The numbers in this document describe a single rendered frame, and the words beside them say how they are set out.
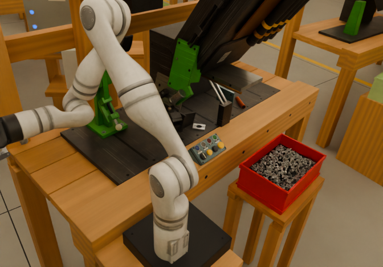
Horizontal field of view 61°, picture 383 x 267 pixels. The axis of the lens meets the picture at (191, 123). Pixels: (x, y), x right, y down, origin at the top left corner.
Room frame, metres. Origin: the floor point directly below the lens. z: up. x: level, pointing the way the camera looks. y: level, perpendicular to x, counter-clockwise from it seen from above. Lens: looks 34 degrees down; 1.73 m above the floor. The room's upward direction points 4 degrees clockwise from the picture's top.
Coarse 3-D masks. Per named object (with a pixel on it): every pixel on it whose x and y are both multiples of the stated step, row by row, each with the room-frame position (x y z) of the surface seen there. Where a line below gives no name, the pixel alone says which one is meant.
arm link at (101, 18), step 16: (96, 0) 0.77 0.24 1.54; (112, 0) 0.80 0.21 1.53; (80, 16) 0.77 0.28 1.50; (96, 16) 0.74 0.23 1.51; (112, 16) 0.76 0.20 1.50; (96, 32) 0.73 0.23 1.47; (112, 32) 0.73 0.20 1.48; (96, 48) 0.73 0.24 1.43; (112, 48) 0.71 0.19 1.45; (112, 64) 0.69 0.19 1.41; (128, 64) 0.69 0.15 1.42; (112, 80) 0.69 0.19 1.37; (128, 80) 0.67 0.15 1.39; (144, 80) 0.68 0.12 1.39
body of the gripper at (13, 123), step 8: (0, 120) 0.69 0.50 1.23; (8, 120) 0.69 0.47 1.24; (16, 120) 0.69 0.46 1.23; (0, 128) 0.68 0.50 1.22; (8, 128) 0.67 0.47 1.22; (16, 128) 0.68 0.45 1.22; (0, 136) 0.66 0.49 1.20; (8, 136) 0.67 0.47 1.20; (16, 136) 0.67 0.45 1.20; (0, 144) 0.65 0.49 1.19; (8, 144) 0.67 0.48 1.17
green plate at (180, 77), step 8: (184, 40) 1.29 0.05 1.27; (176, 48) 1.30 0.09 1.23; (184, 48) 1.27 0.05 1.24; (192, 48) 1.25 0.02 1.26; (176, 56) 1.29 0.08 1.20; (184, 56) 1.26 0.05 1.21; (192, 56) 1.24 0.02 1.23; (176, 64) 1.27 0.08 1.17; (184, 64) 1.25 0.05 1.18; (192, 64) 1.22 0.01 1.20; (176, 72) 1.26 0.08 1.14; (184, 72) 1.24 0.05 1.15; (192, 72) 1.22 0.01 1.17; (168, 80) 1.28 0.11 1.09; (176, 80) 1.25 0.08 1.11; (184, 80) 1.22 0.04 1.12; (192, 80) 1.24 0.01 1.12; (176, 88) 1.24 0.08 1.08
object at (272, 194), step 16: (272, 144) 1.13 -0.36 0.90; (288, 144) 1.16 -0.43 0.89; (304, 144) 1.12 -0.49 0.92; (256, 160) 1.05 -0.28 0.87; (272, 160) 1.04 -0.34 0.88; (288, 160) 1.05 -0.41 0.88; (304, 160) 1.06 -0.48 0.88; (320, 160) 1.02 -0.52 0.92; (240, 176) 0.96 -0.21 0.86; (256, 176) 0.91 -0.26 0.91; (272, 176) 0.94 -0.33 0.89; (288, 176) 0.95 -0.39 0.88; (304, 176) 0.92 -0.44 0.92; (256, 192) 0.90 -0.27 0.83; (272, 192) 0.86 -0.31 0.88; (288, 192) 0.83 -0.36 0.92; (272, 208) 0.85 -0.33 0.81
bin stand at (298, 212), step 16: (320, 176) 1.06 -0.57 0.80; (240, 192) 0.93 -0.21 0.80; (304, 192) 0.96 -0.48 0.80; (240, 208) 0.96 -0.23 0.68; (256, 208) 0.87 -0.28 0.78; (288, 208) 0.87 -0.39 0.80; (304, 208) 1.03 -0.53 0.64; (224, 224) 0.96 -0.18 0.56; (256, 224) 1.16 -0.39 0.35; (272, 224) 0.84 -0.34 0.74; (288, 224) 0.84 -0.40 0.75; (304, 224) 1.03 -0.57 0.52; (256, 240) 1.16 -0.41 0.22; (272, 240) 0.82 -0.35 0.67; (288, 240) 1.04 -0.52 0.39; (272, 256) 0.81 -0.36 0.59; (288, 256) 1.02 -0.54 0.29
